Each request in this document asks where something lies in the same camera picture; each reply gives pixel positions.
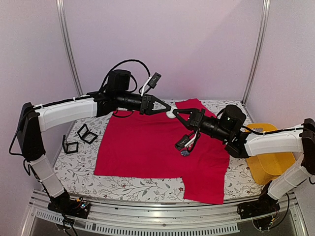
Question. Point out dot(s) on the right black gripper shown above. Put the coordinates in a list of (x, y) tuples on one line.
[(195, 121)]

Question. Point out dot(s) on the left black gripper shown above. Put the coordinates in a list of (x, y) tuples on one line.
[(150, 110)]

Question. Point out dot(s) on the round orange painted brooch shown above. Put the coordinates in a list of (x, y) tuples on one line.
[(170, 114)]

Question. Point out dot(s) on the red polo shirt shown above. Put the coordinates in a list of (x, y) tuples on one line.
[(141, 146)]

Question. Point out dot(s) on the brooch box with orange brooch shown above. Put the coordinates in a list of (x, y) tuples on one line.
[(86, 135)]

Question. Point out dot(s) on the brooch box with blue brooch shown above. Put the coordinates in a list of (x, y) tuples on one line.
[(69, 148)]

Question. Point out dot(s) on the round blue painted brooch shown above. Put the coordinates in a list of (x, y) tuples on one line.
[(185, 153)]

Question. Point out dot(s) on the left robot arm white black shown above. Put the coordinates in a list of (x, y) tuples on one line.
[(34, 120)]

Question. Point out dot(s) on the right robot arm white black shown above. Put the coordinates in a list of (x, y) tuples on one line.
[(244, 144)]

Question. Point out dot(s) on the yellow plastic basket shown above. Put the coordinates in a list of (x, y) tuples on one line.
[(267, 167)]

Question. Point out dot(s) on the floral patterned table mat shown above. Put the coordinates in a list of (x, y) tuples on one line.
[(76, 172)]

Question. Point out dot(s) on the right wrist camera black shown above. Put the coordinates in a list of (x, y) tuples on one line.
[(187, 141)]

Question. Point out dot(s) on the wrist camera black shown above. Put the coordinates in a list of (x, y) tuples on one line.
[(187, 141), (150, 83)]

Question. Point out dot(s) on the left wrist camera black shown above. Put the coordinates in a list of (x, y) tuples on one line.
[(150, 83)]

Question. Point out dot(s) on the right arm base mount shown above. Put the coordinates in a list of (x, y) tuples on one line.
[(263, 205)]

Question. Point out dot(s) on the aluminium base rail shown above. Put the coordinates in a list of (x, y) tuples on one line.
[(124, 218)]

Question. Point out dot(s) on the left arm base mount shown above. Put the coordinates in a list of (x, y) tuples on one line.
[(70, 207)]

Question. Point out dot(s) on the right aluminium frame post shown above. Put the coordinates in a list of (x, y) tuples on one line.
[(258, 48)]

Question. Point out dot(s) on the aluminium frame post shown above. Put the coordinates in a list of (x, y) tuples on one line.
[(258, 48), (67, 45)]

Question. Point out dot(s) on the left aluminium frame post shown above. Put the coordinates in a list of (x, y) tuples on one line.
[(67, 45)]

